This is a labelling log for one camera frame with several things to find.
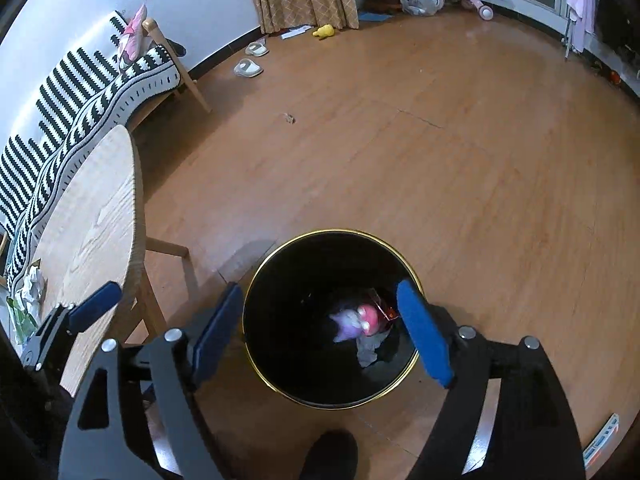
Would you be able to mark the orange ball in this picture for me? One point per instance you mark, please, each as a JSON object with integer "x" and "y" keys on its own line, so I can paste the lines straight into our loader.
{"x": 614, "y": 77}

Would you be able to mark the red wrapper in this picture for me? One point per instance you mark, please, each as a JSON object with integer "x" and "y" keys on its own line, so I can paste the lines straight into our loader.
{"x": 386, "y": 312}

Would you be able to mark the purple pink wrapper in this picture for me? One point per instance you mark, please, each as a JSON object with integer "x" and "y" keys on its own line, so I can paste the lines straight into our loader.
{"x": 350, "y": 322}

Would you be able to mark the black trash bin gold rim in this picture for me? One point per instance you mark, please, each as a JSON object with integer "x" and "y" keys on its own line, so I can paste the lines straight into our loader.
{"x": 300, "y": 285}

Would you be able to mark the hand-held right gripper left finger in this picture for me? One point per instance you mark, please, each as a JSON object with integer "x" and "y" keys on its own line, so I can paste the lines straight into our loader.
{"x": 220, "y": 330}

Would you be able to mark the round wooden table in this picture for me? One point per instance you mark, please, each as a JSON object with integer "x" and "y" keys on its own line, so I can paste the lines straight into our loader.
{"x": 90, "y": 220}

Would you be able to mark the white power strip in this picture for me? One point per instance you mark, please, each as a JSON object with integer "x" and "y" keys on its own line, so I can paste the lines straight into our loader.
{"x": 602, "y": 437}

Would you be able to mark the white paper sheet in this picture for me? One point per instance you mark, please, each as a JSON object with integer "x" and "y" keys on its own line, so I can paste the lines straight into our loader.
{"x": 296, "y": 32}

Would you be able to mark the grey bag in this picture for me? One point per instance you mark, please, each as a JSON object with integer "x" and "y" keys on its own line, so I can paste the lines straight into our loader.
{"x": 415, "y": 2}

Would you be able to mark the person's black shoe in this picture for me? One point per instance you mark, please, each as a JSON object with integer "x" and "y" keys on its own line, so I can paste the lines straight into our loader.
{"x": 327, "y": 457}

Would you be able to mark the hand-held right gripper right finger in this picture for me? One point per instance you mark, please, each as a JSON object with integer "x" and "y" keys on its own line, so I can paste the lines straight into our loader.
{"x": 425, "y": 335}

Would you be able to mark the black white striped sofa cover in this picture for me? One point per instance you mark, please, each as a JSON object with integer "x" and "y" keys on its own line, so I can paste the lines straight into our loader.
{"x": 65, "y": 110}

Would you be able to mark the blue mat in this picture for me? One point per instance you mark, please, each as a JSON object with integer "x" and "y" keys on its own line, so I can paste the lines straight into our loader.
{"x": 375, "y": 16}

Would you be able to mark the wooden sofa frame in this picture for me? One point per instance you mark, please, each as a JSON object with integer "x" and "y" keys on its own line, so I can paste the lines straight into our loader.
{"x": 187, "y": 77}

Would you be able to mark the small brown floor scrap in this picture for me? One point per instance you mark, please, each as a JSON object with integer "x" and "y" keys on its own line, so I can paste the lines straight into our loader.
{"x": 289, "y": 119}

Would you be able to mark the grey crumpled paper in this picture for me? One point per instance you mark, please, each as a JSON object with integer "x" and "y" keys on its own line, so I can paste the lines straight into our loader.
{"x": 370, "y": 350}

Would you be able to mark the metal clothes rack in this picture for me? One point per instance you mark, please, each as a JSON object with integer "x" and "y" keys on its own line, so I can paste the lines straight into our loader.
{"x": 569, "y": 40}

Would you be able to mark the yellow toy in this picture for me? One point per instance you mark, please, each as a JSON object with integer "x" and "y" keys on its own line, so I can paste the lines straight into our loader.
{"x": 324, "y": 32}

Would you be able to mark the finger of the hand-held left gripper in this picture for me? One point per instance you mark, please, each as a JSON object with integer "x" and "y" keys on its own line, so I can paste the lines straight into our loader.
{"x": 95, "y": 305}

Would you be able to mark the green snack packet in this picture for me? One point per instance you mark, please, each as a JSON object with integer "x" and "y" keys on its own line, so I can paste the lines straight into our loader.
{"x": 20, "y": 322}

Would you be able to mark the white slipper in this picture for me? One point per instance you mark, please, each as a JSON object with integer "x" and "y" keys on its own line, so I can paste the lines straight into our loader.
{"x": 247, "y": 68}
{"x": 256, "y": 48}

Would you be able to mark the light pink hanging garment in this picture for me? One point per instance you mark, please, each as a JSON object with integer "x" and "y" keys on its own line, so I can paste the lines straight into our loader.
{"x": 581, "y": 5}

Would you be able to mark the pink pillow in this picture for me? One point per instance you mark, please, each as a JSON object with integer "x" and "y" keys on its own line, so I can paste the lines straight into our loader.
{"x": 132, "y": 37}

